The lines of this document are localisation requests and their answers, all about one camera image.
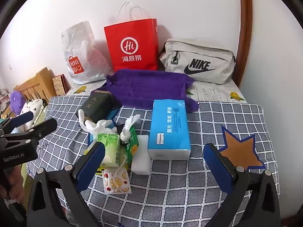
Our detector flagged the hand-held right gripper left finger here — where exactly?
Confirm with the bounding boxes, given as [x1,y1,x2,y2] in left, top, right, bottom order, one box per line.
[27,141,106,227]

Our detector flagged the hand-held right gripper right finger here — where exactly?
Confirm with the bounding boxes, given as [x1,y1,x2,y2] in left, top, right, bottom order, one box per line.
[203,142,281,227]

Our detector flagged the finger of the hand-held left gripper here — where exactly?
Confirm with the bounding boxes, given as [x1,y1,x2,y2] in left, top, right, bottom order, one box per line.
[24,118,58,145]
[0,112,34,135]

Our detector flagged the lime green tissue pack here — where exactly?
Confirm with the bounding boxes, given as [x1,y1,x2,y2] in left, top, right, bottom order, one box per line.
[98,133,127,170]

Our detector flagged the fruit print packet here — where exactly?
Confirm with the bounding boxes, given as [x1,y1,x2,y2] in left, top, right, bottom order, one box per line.
[103,167,132,194]

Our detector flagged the white glove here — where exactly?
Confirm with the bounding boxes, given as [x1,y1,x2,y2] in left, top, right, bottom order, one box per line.
[79,110,117,136]

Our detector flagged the dark green tissue pack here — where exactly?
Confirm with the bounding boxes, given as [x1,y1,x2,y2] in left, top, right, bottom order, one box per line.
[119,115,141,166]

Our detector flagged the white sponge block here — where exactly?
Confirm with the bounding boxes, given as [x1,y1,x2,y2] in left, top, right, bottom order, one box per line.
[131,135,151,175]

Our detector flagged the blue tissue pack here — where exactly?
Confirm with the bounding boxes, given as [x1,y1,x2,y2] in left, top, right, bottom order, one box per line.
[147,99,192,160]

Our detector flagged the person's left hand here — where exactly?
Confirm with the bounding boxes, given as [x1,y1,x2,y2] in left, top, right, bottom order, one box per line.
[7,168,24,203]

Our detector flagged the polka dot pillow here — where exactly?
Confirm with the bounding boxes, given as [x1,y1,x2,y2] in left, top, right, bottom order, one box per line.
[20,99,48,133]

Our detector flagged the purple plush toy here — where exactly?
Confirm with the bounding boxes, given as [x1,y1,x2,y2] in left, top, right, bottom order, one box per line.
[9,90,25,114]

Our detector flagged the wooden headboard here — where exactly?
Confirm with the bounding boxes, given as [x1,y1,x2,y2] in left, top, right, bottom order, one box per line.
[15,67,58,105]

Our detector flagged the patterned decorative box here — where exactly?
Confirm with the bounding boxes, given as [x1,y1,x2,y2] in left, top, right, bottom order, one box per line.
[52,74,73,97]

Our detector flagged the dark tin box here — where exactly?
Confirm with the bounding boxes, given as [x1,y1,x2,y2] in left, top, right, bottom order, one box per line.
[76,90,114,124]

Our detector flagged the white plastic shopping bag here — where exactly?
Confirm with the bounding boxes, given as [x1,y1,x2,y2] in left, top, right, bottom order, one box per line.
[60,21,114,86]

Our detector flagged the purple towel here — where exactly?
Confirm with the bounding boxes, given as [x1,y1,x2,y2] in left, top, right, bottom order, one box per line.
[105,69,200,113]

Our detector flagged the beige waist bag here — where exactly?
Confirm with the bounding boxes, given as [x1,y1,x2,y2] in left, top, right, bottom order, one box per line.
[159,38,237,85]

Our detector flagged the red paper bag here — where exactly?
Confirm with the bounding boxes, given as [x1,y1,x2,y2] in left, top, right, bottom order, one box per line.
[104,1,159,72]

